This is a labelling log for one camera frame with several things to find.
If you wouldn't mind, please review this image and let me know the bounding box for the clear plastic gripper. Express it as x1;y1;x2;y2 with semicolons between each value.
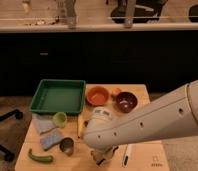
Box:
91;146;118;166

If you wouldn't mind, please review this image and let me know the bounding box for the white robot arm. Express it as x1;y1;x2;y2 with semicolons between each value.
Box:
83;80;198;163

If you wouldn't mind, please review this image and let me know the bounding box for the metal measuring cup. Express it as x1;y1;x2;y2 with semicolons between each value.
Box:
59;137;74;156

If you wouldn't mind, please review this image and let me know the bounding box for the small green cup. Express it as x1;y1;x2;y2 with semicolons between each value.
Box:
53;112;67;128

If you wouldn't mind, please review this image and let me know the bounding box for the yellow banana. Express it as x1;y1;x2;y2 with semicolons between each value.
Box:
77;114;84;138

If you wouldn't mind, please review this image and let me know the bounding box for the blue grey cloth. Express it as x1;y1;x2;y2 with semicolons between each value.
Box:
32;114;63;151

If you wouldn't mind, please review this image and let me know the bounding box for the green chili pepper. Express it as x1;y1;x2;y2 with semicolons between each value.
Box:
28;149;54;164

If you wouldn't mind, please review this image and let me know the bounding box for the dark maroon bowl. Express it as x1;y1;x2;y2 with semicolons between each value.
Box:
115;92;138;113

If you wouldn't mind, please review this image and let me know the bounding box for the orange bowl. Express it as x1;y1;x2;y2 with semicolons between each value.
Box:
86;86;109;106

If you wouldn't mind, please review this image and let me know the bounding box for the small orange object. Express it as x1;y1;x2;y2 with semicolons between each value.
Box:
111;88;121;97

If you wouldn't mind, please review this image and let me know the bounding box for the green plastic tray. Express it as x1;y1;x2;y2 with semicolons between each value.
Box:
30;79;86;115

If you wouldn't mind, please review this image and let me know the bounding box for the white handled brush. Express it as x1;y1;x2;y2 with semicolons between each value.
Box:
122;144;132;167

